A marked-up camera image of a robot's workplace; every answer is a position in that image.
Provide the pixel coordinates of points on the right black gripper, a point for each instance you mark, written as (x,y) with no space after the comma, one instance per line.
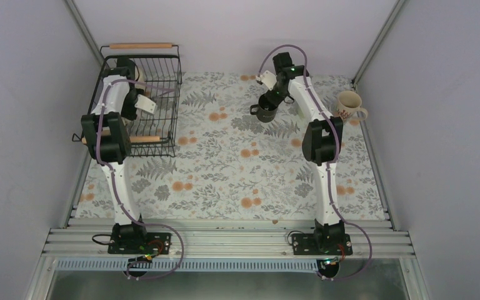
(275,99)

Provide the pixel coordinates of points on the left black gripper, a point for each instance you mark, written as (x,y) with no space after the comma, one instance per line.
(127,112)

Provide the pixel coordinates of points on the black mug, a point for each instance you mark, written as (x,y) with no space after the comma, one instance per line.
(263,114)

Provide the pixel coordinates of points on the beige floral mug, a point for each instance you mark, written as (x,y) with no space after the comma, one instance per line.
(349,107)

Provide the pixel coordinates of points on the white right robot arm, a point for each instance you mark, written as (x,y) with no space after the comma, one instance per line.
(321,142)

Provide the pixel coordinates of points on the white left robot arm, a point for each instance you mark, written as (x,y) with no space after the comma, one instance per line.
(108,142)

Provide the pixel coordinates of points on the cream mug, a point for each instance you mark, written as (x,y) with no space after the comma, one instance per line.
(139,75)

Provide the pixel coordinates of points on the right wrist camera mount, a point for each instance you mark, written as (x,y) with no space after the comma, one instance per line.
(268,79)

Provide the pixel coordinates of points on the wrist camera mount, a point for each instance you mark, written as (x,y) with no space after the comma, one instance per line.
(145,104)
(268,79)

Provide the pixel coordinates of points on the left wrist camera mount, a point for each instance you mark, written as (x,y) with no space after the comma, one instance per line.
(145,104)

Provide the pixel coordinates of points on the black wire dish rack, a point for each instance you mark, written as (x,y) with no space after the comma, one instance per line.
(150,134)

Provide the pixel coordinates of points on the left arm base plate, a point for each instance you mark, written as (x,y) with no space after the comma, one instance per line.
(152,243)

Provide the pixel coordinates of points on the aluminium rail frame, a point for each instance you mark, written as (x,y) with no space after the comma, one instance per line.
(223,245)

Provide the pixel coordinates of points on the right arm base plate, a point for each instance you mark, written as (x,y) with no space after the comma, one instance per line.
(307,244)

